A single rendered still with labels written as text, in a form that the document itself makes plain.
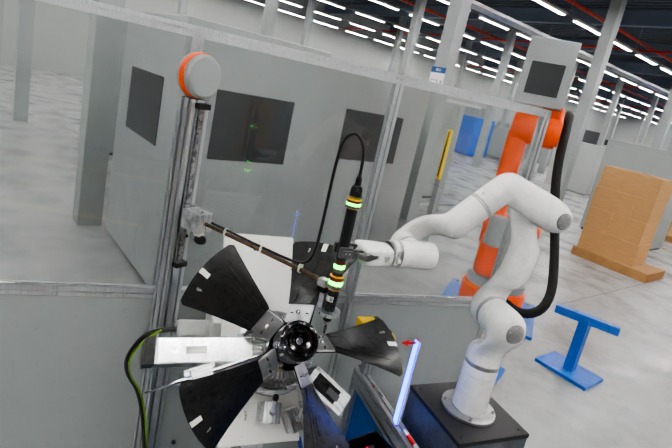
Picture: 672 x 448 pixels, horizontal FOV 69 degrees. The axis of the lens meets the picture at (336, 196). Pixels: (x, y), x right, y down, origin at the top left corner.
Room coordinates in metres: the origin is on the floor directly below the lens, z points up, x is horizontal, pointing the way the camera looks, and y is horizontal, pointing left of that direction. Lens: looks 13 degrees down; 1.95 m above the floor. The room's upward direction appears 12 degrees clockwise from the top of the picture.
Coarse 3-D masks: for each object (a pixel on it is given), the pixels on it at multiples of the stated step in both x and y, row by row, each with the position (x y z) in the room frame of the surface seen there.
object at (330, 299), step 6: (360, 180) 1.36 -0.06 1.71; (354, 186) 1.36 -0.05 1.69; (360, 186) 1.37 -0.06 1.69; (354, 192) 1.36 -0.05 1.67; (360, 192) 1.36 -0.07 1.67; (330, 294) 1.36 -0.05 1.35; (336, 294) 1.36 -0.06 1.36; (330, 300) 1.35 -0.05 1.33; (336, 300) 1.36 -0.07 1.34; (330, 306) 1.36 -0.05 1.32; (324, 318) 1.36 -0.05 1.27
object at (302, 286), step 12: (300, 252) 1.56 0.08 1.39; (312, 252) 1.56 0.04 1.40; (324, 252) 1.55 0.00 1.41; (336, 252) 1.55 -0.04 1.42; (312, 264) 1.52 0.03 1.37; (324, 264) 1.51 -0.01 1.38; (348, 264) 1.51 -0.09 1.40; (300, 276) 1.50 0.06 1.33; (324, 276) 1.48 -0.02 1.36; (300, 288) 1.46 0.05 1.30; (312, 288) 1.45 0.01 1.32; (300, 300) 1.42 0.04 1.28; (312, 300) 1.41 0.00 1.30
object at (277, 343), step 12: (288, 324) 1.30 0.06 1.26; (300, 324) 1.31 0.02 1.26; (276, 336) 1.30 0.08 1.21; (288, 336) 1.28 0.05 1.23; (300, 336) 1.30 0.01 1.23; (312, 336) 1.31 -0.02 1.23; (264, 348) 1.34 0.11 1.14; (276, 348) 1.28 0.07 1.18; (288, 348) 1.27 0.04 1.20; (300, 348) 1.28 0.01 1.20; (312, 348) 1.29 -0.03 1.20; (288, 360) 1.26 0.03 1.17; (300, 360) 1.25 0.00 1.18
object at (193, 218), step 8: (184, 208) 1.69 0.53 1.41; (192, 208) 1.71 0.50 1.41; (200, 208) 1.73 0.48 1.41; (184, 216) 1.68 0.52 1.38; (192, 216) 1.66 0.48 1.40; (200, 216) 1.65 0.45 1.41; (208, 216) 1.68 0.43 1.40; (184, 224) 1.68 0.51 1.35; (192, 224) 1.66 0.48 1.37; (200, 224) 1.65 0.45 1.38; (200, 232) 1.66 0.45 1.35
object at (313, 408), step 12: (312, 384) 1.30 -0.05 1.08; (312, 396) 1.26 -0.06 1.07; (312, 408) 1.22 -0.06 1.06; (324, 408) 1.29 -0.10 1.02; (312, 420) 1.20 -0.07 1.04; (324, 420) 1.25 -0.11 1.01; (312, 432) 1.17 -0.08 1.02; (324, 432) 1.21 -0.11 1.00; (336, 432) 1.27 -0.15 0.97; (312, 444) 1.15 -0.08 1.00; (324, 444) 1.19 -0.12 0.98; (348, 444) 1.27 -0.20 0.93
